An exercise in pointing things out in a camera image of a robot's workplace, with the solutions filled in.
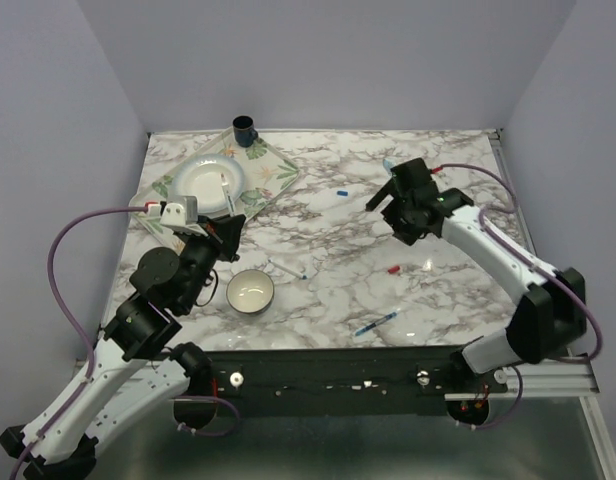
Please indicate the white marker red tip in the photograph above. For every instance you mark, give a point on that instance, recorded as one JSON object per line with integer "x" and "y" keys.
{"x": 227, "y": 195}

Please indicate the white dark-rimmed bowl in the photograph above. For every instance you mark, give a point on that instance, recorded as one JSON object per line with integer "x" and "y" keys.
{"x": 250, "y": 292}

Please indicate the white blue-rimmed plate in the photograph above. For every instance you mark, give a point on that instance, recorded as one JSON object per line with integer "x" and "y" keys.
{"x": 200, "y": 177}

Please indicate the dark blue mug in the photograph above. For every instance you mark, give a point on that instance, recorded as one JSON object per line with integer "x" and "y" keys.
{"x": 244, "y": 131}

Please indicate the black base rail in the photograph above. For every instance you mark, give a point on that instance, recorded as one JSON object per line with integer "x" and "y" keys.
{"x": 424, "y": 381}

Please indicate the white marker blue tip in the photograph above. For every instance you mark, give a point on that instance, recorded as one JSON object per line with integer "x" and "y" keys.
{"x": 294, "y": 273}

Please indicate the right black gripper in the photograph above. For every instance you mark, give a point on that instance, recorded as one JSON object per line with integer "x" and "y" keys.
{"x": 406, "y": 232}

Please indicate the blue gel pen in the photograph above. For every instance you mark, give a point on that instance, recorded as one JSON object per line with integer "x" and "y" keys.
{"x": 376, "y": 323}

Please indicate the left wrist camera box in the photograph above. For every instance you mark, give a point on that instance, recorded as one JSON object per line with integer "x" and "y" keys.
{"x": 180, "y": 211}

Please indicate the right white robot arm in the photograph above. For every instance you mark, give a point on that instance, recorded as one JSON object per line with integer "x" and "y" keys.
{"x": 550, "y": 309}

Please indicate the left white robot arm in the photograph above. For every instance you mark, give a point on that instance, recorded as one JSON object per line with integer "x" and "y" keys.
{"x": 132, "y": 367}

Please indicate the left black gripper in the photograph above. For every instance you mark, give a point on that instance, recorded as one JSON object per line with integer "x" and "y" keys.
{"x": 224, "y": 234}

